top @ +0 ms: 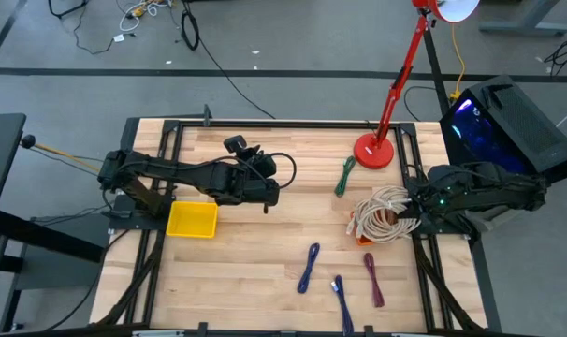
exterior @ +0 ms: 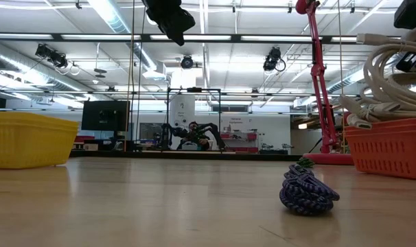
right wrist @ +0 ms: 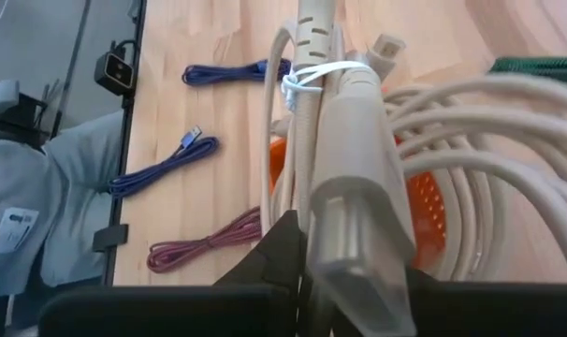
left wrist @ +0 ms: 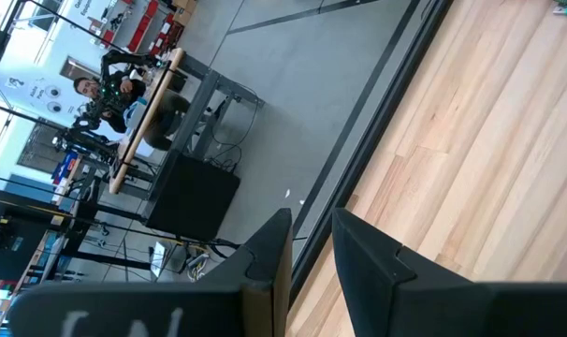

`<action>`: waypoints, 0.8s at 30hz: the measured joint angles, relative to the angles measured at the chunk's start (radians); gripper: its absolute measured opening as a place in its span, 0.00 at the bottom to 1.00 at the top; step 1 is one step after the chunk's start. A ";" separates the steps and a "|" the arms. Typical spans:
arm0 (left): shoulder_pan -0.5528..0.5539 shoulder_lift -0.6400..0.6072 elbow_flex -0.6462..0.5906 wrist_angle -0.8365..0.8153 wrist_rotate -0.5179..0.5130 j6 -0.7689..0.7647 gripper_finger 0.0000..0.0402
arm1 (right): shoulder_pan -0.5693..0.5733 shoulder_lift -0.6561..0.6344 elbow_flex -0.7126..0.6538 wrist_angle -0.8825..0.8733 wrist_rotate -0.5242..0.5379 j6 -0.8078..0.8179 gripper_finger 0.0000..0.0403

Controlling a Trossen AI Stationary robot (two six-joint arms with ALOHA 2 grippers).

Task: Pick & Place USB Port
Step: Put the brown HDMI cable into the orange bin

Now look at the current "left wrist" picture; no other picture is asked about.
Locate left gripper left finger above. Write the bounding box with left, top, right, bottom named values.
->
left=7, top=208, right=294, bottom=337

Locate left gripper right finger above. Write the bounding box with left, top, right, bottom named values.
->
left=332, top=208, right=567, bottom=337

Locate black background computer tower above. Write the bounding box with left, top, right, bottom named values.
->
left=142, top=149, right=241, bottom=243

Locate black monitor screen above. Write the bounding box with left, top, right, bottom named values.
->
left=0, top=185, right=77, bottom=283

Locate person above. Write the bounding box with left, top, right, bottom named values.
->
left=71, top=68, right=192, bottom=152

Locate red storage shelf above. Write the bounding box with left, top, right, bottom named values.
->
left=124, top=0, right=186, bottom=56

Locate white floor cable pile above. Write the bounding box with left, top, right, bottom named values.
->
left=182, top=250, right=214, bottom=284

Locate black coiled floor cable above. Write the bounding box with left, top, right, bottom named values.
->
left=207, top=236, right=247, bottom=261

